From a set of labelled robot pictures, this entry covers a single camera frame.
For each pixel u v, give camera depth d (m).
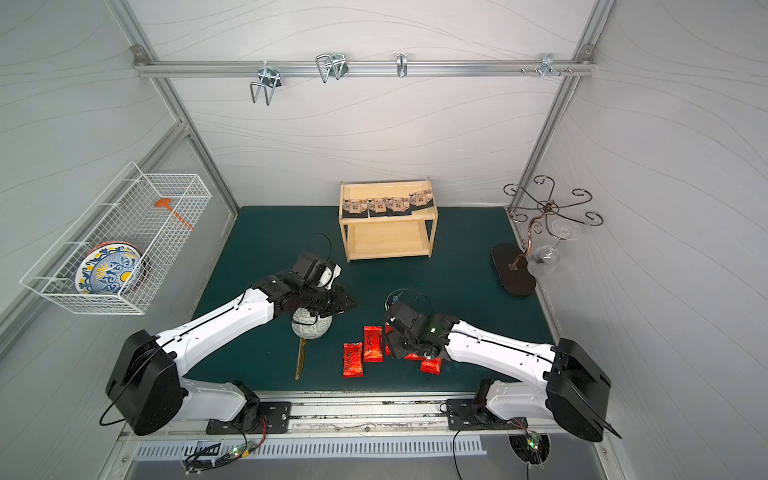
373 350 0.84
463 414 0.75
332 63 0.76
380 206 0.93
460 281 0.98
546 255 0.77
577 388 0.40
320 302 0.69
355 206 0.93
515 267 1.01
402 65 0.78
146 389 0.40
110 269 0.62
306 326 0.68
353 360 0.80
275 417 0.73
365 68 0.79
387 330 0.88
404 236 1.10
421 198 0.94
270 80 0.78
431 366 0.80
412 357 0.81
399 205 0.93
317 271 0.66
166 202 0.79
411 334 0.60
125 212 0.70
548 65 0.76
